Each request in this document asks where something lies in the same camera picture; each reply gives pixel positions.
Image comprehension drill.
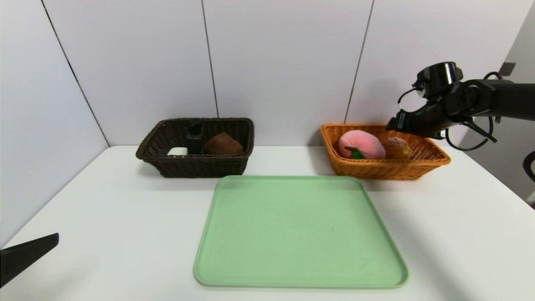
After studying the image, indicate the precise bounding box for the brown towel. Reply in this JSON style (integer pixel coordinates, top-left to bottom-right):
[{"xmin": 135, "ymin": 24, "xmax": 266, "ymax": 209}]
[{"xmin": 204, "ymin": 132, "xmax": 244, "ymax": 156}]

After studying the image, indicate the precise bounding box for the dark green pump bottle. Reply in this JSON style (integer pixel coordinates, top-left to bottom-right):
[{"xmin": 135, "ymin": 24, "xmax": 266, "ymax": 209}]
[{"xmin": 186, "ymin": 118, "xmax": 204, "ymax": 156}]

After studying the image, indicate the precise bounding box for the pink plush peach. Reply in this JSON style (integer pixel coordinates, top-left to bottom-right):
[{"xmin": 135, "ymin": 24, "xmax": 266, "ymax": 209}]
[{"xmin": 338, "ymin": 130, "xmax": 386, "ymax": 160}]

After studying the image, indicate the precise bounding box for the golden cream puff bread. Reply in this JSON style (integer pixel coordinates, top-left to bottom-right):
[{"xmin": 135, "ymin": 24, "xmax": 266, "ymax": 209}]
[{"xmin": 384, "ymin": 137, "xmax": 412, "ymax": 159}]

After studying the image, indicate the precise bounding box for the dark brown wicker basket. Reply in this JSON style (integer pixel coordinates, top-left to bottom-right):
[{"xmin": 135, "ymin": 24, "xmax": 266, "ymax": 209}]
[{"xmin": 135, "ymin": 117, "xmax": 255, "ymax": 179}]

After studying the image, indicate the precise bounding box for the orange wicker basket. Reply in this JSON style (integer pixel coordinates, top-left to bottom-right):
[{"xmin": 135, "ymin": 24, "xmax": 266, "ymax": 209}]
[{"xmin": 320, "ymin": 123, "xmax": 451, "ymax": 181}]

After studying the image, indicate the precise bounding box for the light green plastic tray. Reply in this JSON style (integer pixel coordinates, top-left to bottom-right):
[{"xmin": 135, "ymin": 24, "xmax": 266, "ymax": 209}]
[{"xmin": 194, "ymin": 175, "xmax": 409, "ymax": 289}]

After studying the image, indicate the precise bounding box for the thin black right gripper cable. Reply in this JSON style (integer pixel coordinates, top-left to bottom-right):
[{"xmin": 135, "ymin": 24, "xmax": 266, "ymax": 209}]
[{"xmin": 444, "ymin": 116, "xmax": 499, "ymax": 151}]

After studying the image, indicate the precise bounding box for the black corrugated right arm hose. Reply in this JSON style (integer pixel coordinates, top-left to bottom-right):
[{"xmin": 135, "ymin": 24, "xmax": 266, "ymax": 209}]
[{"xmin": 522, "ymin": 150, "xmax": 535, "ymax": 182}]

